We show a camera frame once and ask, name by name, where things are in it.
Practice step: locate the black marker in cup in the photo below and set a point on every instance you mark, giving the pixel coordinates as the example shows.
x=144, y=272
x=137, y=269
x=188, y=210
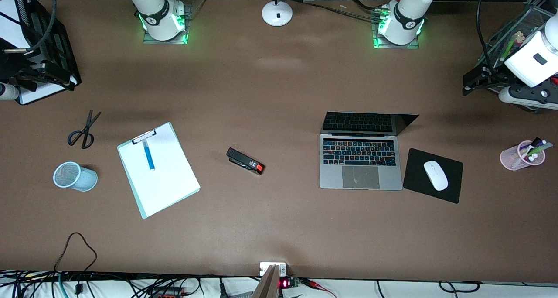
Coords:
x=535, y=142

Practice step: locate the black scissors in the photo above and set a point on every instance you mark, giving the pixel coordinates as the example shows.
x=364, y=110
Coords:
x=83, y=134

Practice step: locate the pink mesh pen cup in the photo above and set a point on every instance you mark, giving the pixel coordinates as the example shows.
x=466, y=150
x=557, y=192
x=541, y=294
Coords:
x=510, y=159

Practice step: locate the black mouse pad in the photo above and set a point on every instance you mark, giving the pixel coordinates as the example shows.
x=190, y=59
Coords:
x=418, y=176

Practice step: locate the blue mesh pen cup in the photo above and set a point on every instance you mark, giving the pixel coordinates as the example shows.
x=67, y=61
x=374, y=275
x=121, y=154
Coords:
x=83, y=179

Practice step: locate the silver laptop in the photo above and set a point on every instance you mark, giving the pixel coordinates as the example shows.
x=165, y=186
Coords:
x=359, y=176

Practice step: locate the black mesh file tray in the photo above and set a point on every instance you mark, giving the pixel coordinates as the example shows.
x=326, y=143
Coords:
x=61, y=49

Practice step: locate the circuit board with red display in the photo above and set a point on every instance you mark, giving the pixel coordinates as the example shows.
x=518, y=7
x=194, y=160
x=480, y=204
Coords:
x=288, y=283

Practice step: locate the wooden camera stand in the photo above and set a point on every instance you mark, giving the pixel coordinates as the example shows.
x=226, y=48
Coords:
x=268, y=285

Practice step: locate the white paper in file tray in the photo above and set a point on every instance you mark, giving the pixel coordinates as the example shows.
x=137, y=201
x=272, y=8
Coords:
x=43, y=94

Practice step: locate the green pen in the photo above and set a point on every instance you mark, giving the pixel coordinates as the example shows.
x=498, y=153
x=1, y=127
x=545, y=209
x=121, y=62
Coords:
x=529, y=152

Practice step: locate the blue marker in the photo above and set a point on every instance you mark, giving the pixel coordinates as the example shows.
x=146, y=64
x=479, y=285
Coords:
x=149, y=156

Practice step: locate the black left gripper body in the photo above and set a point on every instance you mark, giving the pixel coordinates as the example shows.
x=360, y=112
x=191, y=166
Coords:
x=495, y=71

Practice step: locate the white paper sheets on clipboard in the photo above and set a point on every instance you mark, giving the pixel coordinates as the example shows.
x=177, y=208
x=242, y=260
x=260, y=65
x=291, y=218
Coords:
x=165, y=180

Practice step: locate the white round stand base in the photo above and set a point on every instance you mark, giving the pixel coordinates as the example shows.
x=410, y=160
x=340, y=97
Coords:
x=277, y=13

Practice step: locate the white capped pen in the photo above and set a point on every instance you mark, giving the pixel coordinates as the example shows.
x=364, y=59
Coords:
x=532, y=157

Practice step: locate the white computer mouse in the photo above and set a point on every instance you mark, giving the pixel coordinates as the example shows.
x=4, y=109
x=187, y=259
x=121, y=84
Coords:
x=436, y=175

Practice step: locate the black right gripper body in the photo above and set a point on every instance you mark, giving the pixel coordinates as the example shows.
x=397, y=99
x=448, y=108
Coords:
x=9, y=66

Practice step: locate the mint green clipboard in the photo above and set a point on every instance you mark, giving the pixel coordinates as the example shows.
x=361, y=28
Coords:
x=141, y=210

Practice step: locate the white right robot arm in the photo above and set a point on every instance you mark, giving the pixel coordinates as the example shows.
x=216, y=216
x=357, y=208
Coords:
x=157, y=10

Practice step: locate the black stapler with red end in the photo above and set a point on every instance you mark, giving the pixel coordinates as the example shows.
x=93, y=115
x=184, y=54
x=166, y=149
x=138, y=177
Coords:
x=244, y=160

